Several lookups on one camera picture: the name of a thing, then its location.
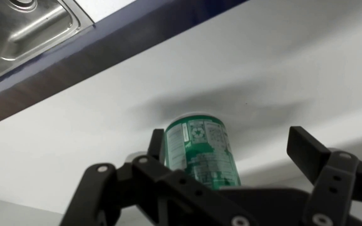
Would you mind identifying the stainless steel double sink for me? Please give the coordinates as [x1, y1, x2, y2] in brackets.
[0, 0, 96, 90]

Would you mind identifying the green soda can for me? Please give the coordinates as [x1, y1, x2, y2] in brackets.
[162, 114, 241, 192]

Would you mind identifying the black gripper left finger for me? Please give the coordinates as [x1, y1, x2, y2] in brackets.
[59, 128, 258, 226]

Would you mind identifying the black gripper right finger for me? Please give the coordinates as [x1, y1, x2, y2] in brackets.
[287, 124, 362, 226]

